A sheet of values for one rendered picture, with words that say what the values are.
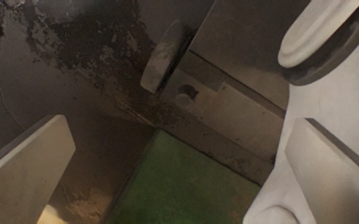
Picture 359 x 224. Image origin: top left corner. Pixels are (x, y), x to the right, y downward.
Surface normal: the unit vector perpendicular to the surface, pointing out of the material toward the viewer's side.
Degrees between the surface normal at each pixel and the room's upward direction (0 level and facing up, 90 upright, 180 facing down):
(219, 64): 0
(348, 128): 90
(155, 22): 0
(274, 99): 0
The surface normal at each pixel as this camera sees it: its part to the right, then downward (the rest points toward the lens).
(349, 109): -0.86, -0.51
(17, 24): -0.23, 0.52
